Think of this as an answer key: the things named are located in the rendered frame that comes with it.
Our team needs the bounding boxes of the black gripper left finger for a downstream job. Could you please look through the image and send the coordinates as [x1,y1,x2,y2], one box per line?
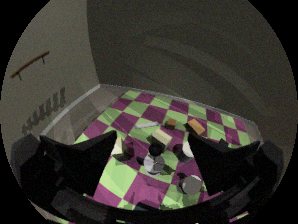
[39,131,117,197]

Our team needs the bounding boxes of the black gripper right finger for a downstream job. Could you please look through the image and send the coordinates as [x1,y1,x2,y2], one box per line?
[188,132,261,197]

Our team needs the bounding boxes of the glass french press with black knob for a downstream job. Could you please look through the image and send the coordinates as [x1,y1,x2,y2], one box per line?
[136,143,165,177]

